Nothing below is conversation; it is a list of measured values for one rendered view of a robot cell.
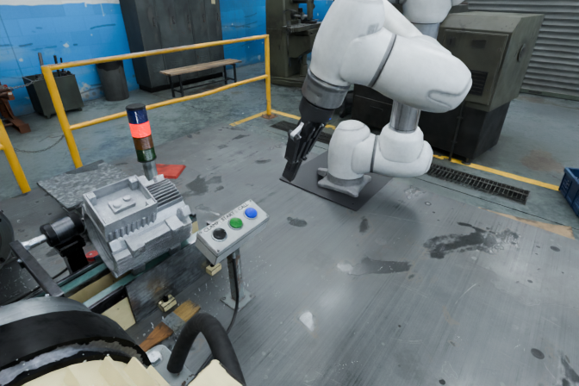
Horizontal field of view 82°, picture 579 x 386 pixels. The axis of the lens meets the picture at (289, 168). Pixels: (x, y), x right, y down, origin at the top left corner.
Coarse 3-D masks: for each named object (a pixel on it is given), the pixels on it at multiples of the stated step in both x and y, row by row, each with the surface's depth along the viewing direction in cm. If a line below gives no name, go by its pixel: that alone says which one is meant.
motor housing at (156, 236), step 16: (160, 192) 84; (176, 192) 86; (160, 208) 82; (176, 208) 86; (160, 224) 83; (96, 240) 87; (144, 240) 79; (160, 240) 82; (176, 240) 87; (112, 256) 76; (128, 256) 77; (144, 256) 81
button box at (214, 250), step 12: (252, 204) 84; (228, 216) 79; (240, 216) 80; (264, 216) 82; (204, 228) 74; (228, 228) 76; (240, 228) 77; (252, 228) 79; (264, 228) 85; (204, 240) 73; (216, 240) 73; (228, 240) 74; (240, 240) 77; (204, 252) 75; (216, 252) 71; (228, 252) 76; (216, 264) 74
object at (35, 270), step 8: (16, 240) 78; (16, 248) 76; (24, 248) 76; (16, 256) 76; (24, 256) 74; (32, 256) 74; (24, 264) 72; (32, 264) 71; (32, 272) 69; (40, 272) 69; (40, 280) 67; (48, 280) 67; (48, 288) 66; (56, 288) 66; (64, 296) 65
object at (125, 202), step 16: (96, 192) 76; (112, 192) 79; (128, 192) 81; (144, 192) 80; (96, 208) 75; (112, 208) 75; (128, 208) 77; (144, 208) 76; (96, 224) 75; (112, 224) 71; (128, 224) 75; (144, 224) 79
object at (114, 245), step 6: (156, 180) 89; (84, 210) 78; (180, 210) 85; (186, 210) 85; (90, 240) 87; (114, 240) 74; (108, 246) 75; (114, 246) 74; (120, 246) 75; (114, 276) 82; (120, 276) 82
